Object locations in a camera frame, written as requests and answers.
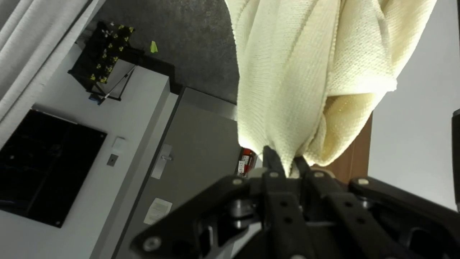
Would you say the white knitted clothing piece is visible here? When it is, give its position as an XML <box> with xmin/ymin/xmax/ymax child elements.
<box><xmin>223</xmin><ymin>0</ymin><xmax>439</xmax><ymax>176</ymax></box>

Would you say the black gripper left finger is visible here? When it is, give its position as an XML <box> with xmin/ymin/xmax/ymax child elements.
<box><xmin>128</xmin><ymin>145</ymin><xmax>308</xmax><ymax>259</ymax></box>

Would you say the white curtain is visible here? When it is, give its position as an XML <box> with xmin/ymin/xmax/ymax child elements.
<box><xmin>0</xmin><ymin>0</ymin><xmax>105</xmax><ymax>120</ymax></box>

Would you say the gray door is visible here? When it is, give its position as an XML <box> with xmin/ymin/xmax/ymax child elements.
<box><xmin>112</xmin><ymin>86</ymin><xmax>242</xmax><ymax>259</ymax></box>

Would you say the small white paper sign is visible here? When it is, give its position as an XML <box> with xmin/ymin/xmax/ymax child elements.
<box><xmin>143</xmin><ymin>197</ymin><xmax>174</xmax><ymax>227</ymax></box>

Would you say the red fire extinguisher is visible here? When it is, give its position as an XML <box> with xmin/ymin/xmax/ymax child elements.
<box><xmin>236</xmin><ymin>146</ymin><xmax>265</xmax><ymax>178</ymax></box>

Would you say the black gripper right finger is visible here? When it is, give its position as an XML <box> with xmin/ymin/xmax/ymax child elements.
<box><xmin>293</xmin><ymin>156</ymin><xmax>460</xmax><ymax>259</ymax></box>

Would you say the black object with yellow marks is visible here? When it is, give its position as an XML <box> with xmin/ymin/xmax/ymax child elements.
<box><xmin>68</xmin><ymin>18</ymin><xmax>137</xmax><ymax>105</ymax></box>

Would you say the metal door handle plate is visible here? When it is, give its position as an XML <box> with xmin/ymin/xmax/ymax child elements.
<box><xmin>150</xmin><ymin>142</ymin><xmax>174</xmax><ymax>181</ymax></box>

